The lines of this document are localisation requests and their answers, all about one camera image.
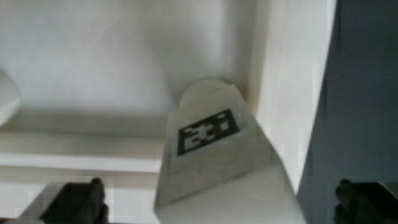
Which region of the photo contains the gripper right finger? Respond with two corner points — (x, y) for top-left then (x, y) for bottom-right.
(334, 179), (398, 224)

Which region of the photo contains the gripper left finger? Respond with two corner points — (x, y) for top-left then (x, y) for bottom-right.
(16, 177), (112, 224)

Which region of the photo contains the white table leg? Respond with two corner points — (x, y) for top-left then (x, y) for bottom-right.
(155, 79), (306, 224)

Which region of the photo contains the white square table top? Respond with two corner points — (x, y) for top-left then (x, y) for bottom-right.
(0, 0), (340, 194)

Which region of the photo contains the white U-shaped fence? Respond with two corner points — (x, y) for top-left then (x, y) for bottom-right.
(0, 182), (160, 224)

